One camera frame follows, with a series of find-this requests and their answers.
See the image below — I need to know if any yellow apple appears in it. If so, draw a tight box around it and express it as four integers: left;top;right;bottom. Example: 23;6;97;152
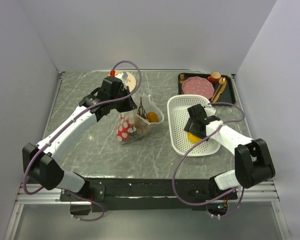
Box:
187;132;202;144

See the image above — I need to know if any clear dotted zip bag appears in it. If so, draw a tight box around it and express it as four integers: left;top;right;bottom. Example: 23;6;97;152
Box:
116;94;165;145

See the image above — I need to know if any red apple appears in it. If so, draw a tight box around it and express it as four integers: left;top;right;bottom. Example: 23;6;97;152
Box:
116;119;136;143

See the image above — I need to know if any brown kiwi fruit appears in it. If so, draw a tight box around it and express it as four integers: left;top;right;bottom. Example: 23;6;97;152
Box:
146;112;160;123

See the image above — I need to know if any brown longan bunch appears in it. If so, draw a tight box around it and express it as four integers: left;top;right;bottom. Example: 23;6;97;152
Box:
134;95;151;137

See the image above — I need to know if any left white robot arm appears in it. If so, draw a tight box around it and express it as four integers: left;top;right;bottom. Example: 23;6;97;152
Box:
22;76;137;201

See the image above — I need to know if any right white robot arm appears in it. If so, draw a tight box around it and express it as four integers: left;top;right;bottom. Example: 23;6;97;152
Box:
184;104;276;199

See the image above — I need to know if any orange cream round plate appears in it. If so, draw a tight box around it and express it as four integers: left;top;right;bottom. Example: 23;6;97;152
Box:
120;71;137;93

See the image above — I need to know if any white perforated basket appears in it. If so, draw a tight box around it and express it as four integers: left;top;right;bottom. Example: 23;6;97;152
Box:
167;94;221;157

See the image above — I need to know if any pink dotted plate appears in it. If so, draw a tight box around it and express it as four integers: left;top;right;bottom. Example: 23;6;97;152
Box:
182;76;215;99

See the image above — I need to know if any black serving tray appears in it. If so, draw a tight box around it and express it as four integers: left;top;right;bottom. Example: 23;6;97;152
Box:
177;72;236;104

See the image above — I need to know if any gold fork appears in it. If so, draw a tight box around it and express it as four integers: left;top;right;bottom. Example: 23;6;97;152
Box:
179;73;185;86

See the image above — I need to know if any gold spoon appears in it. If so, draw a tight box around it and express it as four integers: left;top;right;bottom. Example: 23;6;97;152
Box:
210;77;227;103

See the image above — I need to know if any orange cup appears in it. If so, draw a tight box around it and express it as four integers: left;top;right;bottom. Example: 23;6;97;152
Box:
207;71;222;84

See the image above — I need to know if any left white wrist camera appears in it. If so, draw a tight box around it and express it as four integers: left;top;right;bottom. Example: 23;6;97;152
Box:
113;71;128;84

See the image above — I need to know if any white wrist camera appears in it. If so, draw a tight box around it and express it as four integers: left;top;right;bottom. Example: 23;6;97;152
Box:
113;71;128;84
204;105;216;117

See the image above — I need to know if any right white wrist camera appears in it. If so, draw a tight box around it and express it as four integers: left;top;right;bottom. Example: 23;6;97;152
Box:
204;105;216;117

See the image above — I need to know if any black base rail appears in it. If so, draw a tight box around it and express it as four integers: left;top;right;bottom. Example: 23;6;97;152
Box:
57;176;241;213

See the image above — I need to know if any aluminium frame rail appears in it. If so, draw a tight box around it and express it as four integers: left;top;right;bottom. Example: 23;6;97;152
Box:
15;181;280;205

